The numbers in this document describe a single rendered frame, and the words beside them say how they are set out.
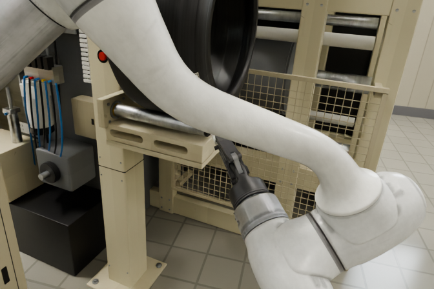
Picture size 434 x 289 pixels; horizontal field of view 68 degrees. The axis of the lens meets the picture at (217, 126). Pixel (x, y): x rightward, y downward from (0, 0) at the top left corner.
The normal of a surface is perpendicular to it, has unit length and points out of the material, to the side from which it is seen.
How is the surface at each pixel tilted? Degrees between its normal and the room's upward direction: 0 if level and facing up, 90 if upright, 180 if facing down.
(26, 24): 101
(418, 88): 90
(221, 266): 0
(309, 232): 35
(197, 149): 90
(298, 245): 39
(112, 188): 90
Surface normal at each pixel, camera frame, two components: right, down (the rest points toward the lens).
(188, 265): 0.06, -0.93
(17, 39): 0.41, 0.60
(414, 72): -0.23, 0.36
